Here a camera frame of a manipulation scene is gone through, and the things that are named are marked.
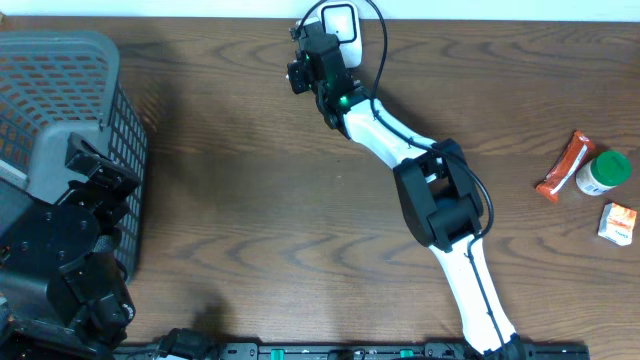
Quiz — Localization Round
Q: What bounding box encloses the orange snack bar wrapper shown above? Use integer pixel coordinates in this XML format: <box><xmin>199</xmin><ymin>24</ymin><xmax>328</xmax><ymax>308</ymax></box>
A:
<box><xmin>535</xmin><ymin>130</ymin><xmax>595</xmax><ymax>203</ymax></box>

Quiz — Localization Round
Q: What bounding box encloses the green lid white jar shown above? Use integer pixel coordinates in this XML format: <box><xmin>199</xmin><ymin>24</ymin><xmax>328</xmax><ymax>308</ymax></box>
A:
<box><xmin>576</xmin><ymin>150</ymin><xmax>632</xmax><ymax>196</ymax></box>

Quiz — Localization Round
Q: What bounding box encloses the orange white snack packet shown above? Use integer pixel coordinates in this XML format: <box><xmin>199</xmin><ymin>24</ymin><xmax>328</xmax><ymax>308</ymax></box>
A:
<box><xmin>598</xmin><ymin>203</ymin><xmax>637</xmax><ymax>246</ymax></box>

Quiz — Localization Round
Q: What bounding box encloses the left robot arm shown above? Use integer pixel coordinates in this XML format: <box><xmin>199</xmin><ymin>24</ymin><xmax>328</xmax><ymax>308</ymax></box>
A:
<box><xmin>1</xmin><ymin>133</ymin><xmax>140</xmax><ymax>359</ymax></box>

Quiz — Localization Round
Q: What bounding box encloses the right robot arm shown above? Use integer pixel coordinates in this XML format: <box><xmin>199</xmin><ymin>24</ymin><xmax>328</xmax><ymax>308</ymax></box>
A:
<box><xmin>287</xmin><ymin>20</ymin><xmax>526</xmax><ymax>359</ymax></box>

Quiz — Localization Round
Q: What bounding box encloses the white barcode scanner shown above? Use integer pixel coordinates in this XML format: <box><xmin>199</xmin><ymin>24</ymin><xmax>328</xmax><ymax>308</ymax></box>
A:
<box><xmin>304</xmin><ymin>1</ymin><xmax>363</xmax><ymax>69</ymax></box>

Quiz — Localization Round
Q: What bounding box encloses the grey plastic basket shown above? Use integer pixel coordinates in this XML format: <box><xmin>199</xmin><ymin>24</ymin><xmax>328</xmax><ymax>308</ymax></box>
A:
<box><xmin>0</xmin><ymin>30</ymin><xmax>149</xmax><ymax>284</ymax></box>

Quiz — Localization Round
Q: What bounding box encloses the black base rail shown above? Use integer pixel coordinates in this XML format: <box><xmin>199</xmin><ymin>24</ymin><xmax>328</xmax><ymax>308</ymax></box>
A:
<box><xmin>114</xmin><ymin>328</ymin><xmax>591</xmax><ymax>360</ymax></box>

